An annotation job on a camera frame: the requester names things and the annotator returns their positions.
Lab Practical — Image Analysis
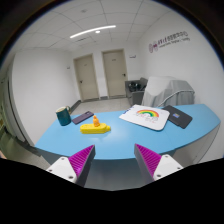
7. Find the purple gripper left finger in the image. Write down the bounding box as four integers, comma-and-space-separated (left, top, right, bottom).
47, 145, 96, 187

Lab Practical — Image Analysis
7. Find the long ceiling light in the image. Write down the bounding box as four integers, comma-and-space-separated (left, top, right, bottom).
70, 25, 116, 39

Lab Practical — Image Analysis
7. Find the right beige door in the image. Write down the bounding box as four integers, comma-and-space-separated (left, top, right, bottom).
103, 50, 127, 97

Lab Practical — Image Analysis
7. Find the wall sign lettering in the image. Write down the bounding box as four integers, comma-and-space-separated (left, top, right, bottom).
148, 31, 190, 53

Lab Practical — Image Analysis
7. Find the grey armchair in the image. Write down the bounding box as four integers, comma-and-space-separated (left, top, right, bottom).
125, 78, 148, 105

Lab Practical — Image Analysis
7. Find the black notebook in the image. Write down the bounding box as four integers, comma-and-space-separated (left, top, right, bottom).
164, 105, 192, 129

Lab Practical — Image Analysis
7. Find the dark purple phone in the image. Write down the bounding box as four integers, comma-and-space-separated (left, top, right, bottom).
72, 111, 94, 125

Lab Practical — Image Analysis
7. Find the left beige door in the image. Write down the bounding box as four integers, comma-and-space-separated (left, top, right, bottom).
74, 55, 99, 101

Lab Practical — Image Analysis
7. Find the white rainbow board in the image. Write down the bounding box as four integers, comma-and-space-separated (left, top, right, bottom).
119, 105, 170, 131

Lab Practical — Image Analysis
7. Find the grey cloth covered furniture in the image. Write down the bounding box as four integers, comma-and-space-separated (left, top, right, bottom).
142, 76, 195, 107

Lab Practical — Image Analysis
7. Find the teal mug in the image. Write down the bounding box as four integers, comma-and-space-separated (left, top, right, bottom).
56, 106, 71, 126

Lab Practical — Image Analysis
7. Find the beige door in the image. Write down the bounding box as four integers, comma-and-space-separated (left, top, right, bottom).
103, 50, 127, 97
74, 55, 99, 101

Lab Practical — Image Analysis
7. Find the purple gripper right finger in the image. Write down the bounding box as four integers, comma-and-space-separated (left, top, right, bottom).
134, 144, 183, 184

